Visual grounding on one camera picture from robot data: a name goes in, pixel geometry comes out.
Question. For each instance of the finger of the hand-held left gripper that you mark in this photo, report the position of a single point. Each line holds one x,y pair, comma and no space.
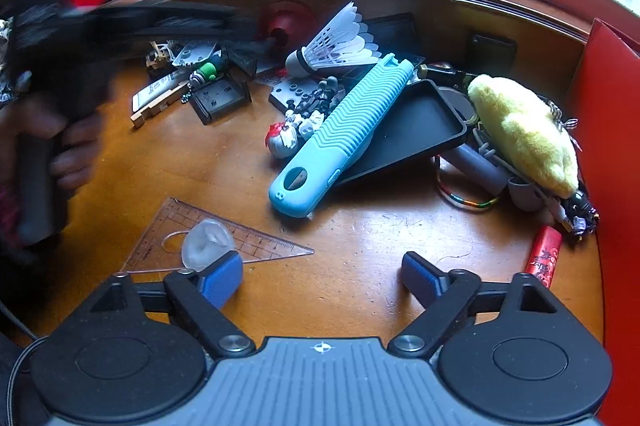
170,10
240,41

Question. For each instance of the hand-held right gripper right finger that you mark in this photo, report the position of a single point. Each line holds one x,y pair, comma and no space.
420,278

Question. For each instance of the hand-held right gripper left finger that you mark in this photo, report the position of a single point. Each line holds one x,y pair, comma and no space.
222,278

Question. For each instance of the translucent white cap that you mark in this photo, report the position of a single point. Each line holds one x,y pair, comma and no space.
205,243

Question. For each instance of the dark plastic case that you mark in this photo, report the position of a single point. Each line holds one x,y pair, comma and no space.
220,98
395,31

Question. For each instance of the teal silicone case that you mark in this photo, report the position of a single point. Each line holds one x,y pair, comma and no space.
340,131

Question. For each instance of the yellow plush toy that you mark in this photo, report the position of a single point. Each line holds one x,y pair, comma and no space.
525,131

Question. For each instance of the red cardboard box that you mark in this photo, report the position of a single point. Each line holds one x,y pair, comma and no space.
615,156

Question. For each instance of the person's left hand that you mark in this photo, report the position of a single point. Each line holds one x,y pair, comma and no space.
77,143

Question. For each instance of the green toy figure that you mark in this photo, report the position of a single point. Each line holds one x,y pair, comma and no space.
207,71

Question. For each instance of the small tan toy vehicle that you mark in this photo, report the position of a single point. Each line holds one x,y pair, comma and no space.
160,54

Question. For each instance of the clear triangle ruler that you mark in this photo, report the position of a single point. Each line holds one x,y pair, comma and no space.
270,246

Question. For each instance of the white tube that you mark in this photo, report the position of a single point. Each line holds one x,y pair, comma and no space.
152,91

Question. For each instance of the black toy minifigures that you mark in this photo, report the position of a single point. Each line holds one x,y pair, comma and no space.
320,98

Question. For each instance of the white feather shuttlecock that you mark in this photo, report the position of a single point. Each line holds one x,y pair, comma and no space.
340,41

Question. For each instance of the red and white round toy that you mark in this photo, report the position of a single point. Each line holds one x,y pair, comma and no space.
275,139

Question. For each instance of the notched wooden piece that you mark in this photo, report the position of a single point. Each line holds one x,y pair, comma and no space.
145,116

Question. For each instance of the wooden desk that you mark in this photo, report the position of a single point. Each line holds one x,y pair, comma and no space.
200,166

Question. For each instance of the red printed tube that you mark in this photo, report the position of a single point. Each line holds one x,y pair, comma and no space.
542,256

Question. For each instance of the grey tube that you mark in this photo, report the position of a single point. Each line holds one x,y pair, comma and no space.
477,166

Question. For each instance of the grey cap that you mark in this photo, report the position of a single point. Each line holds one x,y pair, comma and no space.
522,196

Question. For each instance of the black plastic tray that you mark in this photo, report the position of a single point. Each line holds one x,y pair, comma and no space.
415,126

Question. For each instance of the grey studded base plate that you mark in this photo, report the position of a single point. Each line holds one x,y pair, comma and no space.
197,51
290,93

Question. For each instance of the black square wall socket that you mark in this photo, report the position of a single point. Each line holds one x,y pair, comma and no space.
492,47

